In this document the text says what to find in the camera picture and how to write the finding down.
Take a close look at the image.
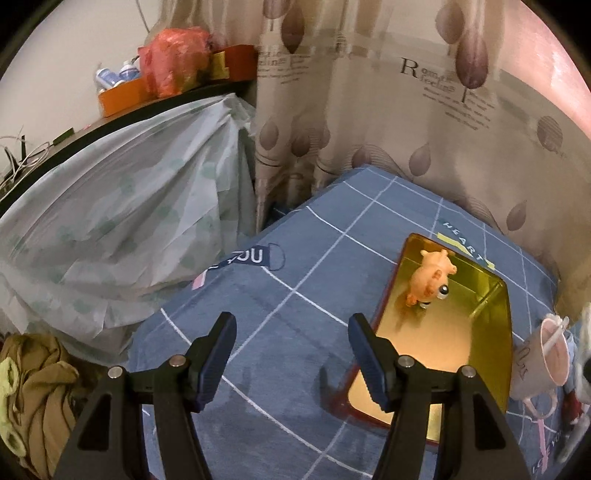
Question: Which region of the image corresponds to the orange deer toy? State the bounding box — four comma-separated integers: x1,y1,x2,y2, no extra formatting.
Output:
406,249,458,309

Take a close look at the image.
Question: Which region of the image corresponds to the light blue towel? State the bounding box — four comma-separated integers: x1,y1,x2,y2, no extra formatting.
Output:
564,317,590,405

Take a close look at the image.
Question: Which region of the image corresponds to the olive green clothes pile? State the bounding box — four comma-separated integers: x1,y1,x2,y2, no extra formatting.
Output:
1,334,88,479

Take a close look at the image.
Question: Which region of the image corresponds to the pink ceramic mug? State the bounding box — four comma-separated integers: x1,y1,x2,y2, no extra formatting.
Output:
510,315,570,420

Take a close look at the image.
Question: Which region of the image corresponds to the red gold tin box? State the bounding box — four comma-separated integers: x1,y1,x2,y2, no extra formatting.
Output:
338,232,515,447

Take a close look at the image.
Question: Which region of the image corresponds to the blue checked tablecloth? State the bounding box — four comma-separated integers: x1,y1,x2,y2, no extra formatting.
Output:
129,167,557,479

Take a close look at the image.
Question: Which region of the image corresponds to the pale green plastic cover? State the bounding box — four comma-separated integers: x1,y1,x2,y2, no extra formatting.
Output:
1,94,256,364

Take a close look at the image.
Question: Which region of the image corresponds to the beige leaf print curtain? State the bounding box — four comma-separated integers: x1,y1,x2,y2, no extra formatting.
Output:
155,1,590,316

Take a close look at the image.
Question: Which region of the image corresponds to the orange storage box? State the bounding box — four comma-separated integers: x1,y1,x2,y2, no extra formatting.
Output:
98,78,152,118

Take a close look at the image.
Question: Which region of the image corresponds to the blue white bottle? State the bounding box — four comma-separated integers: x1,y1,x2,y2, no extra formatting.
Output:
118,56,140,82
94,68,123,90

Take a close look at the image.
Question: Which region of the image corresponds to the red plastic bag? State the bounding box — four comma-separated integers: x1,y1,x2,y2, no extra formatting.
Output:
138,27,211,98

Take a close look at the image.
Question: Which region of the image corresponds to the red yellow box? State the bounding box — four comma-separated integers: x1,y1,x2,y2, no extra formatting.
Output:
211,44,257,82

